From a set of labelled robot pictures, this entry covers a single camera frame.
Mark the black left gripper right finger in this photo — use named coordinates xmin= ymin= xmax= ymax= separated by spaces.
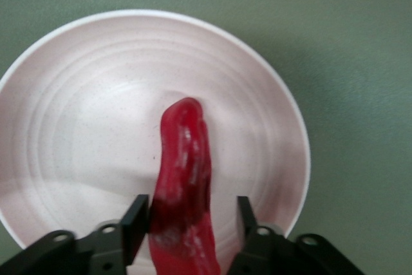
xmin=227 ymin=196 xmax=368 ymax=275

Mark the pink round plate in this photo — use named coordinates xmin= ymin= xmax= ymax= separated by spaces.
xmin=0 ymin=9 xmax=312 ymax=256

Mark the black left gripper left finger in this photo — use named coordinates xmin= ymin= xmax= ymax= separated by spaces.
xmin=0 ymin=193 xmax=151 ymax=275

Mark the red chili pepper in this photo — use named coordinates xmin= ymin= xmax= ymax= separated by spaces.
xmin=148 ymin=97 xmax=222 ymax=275

